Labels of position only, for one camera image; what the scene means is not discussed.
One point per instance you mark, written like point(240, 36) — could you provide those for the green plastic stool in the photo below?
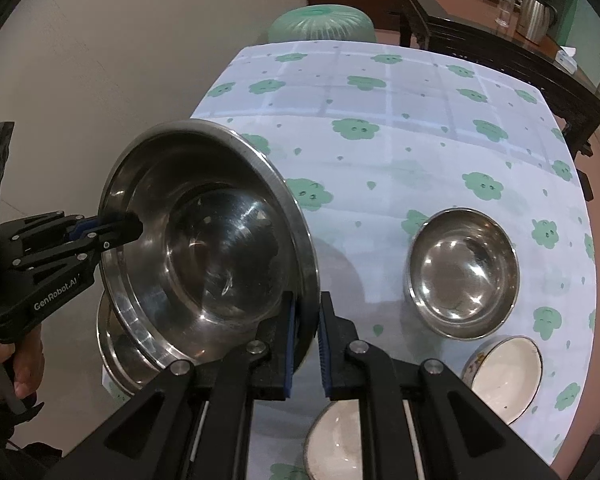
point(320, 22)

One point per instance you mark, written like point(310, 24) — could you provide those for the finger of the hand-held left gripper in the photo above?
point(82, 227)
point(120, 232)

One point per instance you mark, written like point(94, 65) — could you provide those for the clear drinking glass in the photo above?
point(505, 7)

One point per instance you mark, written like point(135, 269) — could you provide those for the person's left hand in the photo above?
point(27, 365)

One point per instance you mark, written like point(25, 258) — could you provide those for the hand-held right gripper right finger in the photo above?
point(324, 355)

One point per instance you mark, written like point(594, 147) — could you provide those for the steel bowl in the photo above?
point(460, 270)

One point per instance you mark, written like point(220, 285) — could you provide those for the white tissue box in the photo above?
point(566, 60)

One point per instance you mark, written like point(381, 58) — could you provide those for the wide-rim steel plate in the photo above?
point(220, 250)
point(117, 360)

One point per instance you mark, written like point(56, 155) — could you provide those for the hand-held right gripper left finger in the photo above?
point(291, 345)

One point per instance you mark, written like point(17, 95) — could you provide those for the green cloud print tablecloth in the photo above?
point(380, 125)

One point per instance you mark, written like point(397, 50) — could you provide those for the white enamel bowl printed side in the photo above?
point(505, 375)

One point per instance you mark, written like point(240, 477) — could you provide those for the dark wooden table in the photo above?
point(460, 5)

